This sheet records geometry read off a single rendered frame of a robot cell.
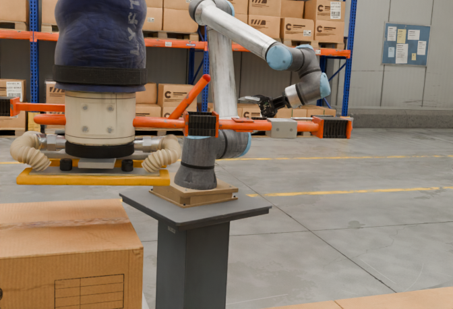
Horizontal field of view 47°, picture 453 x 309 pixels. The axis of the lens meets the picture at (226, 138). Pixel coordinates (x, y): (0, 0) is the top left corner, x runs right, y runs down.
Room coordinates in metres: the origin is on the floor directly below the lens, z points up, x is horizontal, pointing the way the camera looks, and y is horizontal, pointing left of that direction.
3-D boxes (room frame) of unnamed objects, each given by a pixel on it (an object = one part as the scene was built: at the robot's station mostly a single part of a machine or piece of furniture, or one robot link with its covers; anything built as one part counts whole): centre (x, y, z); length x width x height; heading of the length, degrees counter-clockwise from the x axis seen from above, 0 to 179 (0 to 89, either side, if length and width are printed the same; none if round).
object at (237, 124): (1.43, 0.14, 1.21); 0.93 x 0.30 x 0.04; 99
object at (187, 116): (1.32, 0.07, 1.21); 0.10 x 0.08 x 0.06; 9
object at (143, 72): (1.29, 0.32, 1.32); 0.23 x 0.23 x 0.04
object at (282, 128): (1.36, -0.14, 1.20); 0.07 x 0.07 x 0.04; 9
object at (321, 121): (1.37, -0.28, 1.21); 0.08 x 0.07 x 0.05; 99
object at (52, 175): (1.19, 0.30, 1.10); 0.34 x 0.10 x 0.05; 99
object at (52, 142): (1.28, 0.32, 1.14); 0.34 x 0.25 x 0.06; 99
